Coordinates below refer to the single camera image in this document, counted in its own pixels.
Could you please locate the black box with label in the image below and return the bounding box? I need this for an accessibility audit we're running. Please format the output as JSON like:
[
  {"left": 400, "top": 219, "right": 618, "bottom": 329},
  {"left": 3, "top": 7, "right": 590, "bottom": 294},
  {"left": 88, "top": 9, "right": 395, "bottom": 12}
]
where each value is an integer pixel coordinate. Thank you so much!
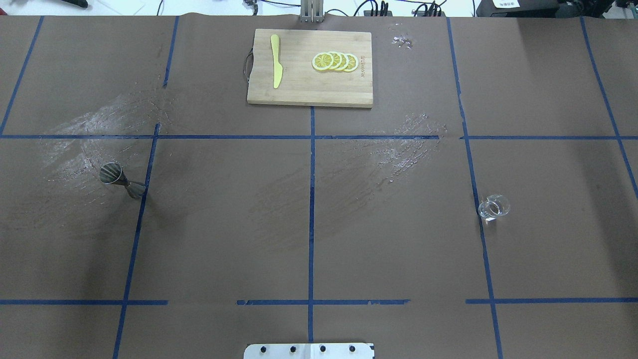
[{"left": 476, "top": 0, "right": 560, "bottom": 18}]

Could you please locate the black power strip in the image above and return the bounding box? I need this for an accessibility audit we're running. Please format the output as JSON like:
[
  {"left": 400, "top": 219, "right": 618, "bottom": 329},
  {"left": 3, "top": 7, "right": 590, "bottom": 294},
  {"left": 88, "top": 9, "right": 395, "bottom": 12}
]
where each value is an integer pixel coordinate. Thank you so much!
[{"left": 357, "top": 0, "right": 448, "bottom": 17}]

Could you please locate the steel double jigger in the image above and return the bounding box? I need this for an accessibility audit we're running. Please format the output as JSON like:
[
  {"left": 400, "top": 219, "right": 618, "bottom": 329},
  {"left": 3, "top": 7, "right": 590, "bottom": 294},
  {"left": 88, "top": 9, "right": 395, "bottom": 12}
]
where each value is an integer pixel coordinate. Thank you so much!
[{"left": 99, "top": 162, "right": 146, "bottom": 199}]

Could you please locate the small glass beaker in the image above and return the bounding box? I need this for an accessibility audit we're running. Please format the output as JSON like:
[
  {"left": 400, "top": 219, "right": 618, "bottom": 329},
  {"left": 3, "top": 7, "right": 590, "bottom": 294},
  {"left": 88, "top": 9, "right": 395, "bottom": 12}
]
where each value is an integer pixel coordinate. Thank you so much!
[{"left": 477, "top": 194, "right": 511, "bottom": 222}]

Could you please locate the yellow plastic knife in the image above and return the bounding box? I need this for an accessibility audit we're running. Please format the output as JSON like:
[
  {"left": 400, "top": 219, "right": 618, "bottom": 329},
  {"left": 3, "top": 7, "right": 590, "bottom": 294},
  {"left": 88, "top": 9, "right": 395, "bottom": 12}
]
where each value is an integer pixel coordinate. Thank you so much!
[{"left": 270, "top": 34, "right": 283, "bottom": 89}]

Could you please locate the lemon slice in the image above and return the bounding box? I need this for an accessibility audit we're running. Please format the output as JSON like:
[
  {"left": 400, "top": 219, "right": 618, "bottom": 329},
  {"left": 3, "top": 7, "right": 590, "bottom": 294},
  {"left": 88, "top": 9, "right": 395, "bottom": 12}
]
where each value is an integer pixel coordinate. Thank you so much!
[
  {"left": 329, "top": 51, "right": 344, "bottom": 70},
  {"left": 312, "top": 52, "right": 333, "bottom": 71},
  {"left": 335, "top": 53, "right": 349, "bottom": 71},
  {"left": 342, "top": 54, "right": 359, "bottom": 73}
]

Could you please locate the bamboo cutting board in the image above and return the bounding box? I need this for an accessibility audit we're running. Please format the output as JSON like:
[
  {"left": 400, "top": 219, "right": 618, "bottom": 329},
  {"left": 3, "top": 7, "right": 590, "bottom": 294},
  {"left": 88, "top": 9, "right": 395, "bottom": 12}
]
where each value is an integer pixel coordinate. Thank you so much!
[{"left": 247, "top": 28, "right": 374, "bottom": 108}]

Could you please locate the back lemon slice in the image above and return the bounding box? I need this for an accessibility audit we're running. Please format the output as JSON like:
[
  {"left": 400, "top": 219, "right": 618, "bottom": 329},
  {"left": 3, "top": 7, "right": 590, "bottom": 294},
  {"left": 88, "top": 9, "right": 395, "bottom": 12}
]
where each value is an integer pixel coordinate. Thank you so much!
[{"left": 342, "top": 54, "right": 359, "bottom": 73}]

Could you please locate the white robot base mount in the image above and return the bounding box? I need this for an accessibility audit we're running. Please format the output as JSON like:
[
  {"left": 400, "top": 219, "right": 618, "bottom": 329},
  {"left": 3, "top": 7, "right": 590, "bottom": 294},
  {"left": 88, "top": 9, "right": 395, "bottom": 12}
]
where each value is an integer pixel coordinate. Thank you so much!
[{"left": 243, "top": 343, "right": 375, "bottom": 359}]

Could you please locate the front lemon slice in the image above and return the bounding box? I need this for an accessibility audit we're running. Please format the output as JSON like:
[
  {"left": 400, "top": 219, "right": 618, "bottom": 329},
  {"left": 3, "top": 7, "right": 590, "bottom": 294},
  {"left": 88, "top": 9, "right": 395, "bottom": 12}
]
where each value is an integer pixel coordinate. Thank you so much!
[{"left": 312, "top": 52, "right": 333, "bottom": 71}]

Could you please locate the metal camera post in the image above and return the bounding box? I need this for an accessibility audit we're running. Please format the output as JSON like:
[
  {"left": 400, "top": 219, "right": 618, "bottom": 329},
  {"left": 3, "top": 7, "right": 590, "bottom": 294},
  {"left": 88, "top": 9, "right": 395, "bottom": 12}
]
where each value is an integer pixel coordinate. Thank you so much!
[{"left": 300, "top": 0, "right": 325, "bottom": 23}]

